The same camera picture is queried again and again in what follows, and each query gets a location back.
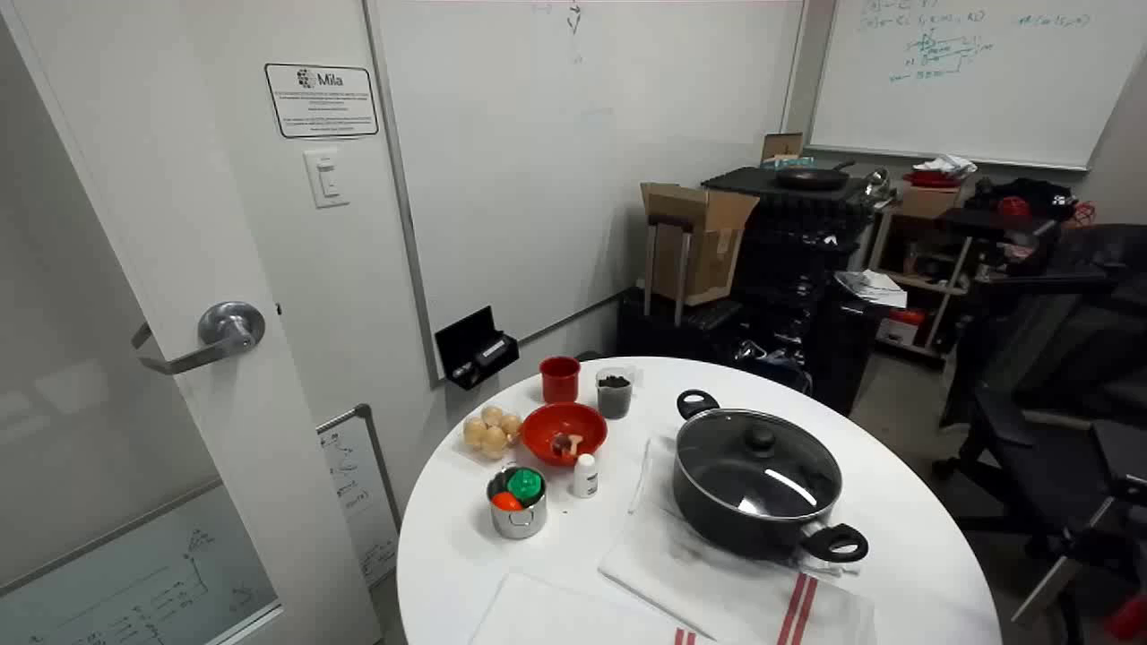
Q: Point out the clear measuring cup dark contents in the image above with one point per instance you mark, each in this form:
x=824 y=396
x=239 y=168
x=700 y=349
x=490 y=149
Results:
x=615 y=396

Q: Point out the black cooking pot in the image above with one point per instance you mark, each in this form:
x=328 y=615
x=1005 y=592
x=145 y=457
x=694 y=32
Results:
x=757 y=538

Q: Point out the beige bread rolls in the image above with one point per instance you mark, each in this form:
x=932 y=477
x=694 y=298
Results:
x=492 y=434

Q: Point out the cardboard box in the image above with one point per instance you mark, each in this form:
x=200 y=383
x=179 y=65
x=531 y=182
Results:
x=695 y=237

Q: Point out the black office chair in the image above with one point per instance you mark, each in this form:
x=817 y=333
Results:
x=1052 y=385

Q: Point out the black eraser tray box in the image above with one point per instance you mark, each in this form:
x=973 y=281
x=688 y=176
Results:
x=473 y=349

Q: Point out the silver door handle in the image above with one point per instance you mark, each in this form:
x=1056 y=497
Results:
x=222 y=333

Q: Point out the glass pot lid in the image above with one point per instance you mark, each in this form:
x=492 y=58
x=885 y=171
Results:
x=757 y=465

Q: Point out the red mug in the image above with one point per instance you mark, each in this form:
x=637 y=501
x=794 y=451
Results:
x=559 y=377

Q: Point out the red bowl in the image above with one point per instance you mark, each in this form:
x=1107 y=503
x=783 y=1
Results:
x=564 y=433

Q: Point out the metal can with toys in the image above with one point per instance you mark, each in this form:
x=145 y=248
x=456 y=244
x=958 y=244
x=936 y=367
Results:
x=517 y=503

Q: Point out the wooden shelf with clutter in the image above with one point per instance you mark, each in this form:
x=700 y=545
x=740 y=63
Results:
x=940 y=233

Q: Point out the black cart with items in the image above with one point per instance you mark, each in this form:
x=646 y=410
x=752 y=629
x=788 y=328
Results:
x=795 y=322

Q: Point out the wall light switch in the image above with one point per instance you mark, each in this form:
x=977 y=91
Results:
x=322 y=175

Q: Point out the wall sign plaque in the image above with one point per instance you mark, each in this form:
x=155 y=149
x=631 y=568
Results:
x=319 y=102

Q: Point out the small white bottle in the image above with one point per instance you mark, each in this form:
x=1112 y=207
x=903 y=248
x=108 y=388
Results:
x=584 y=477

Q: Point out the whiteboard with writing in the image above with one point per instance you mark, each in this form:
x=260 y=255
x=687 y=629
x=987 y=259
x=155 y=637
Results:
x=991 y=81

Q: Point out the white towel red stripes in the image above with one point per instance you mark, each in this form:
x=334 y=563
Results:
x=725 y=598

